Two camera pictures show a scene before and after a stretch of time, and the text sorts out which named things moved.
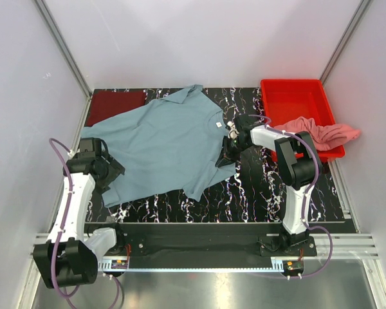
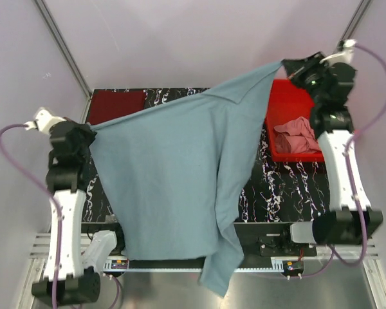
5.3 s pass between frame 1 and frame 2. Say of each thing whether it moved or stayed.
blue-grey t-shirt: moved
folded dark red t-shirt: stayed
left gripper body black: moved
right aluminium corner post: stayed
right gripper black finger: moved
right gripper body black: moved
